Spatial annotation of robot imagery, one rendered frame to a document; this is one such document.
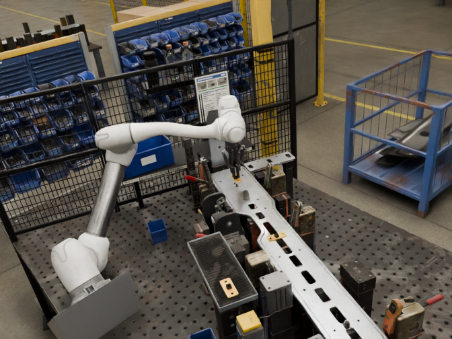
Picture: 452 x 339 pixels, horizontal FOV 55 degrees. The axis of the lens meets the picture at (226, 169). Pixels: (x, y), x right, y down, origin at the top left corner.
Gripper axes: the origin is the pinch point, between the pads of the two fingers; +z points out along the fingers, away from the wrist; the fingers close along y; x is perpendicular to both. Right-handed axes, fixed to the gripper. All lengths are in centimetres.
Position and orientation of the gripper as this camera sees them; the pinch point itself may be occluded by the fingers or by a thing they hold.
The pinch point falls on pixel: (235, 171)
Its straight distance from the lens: 225.8
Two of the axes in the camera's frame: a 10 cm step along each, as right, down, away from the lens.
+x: -3.6, -4.4, 8.2
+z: 1.0, 8.6, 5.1
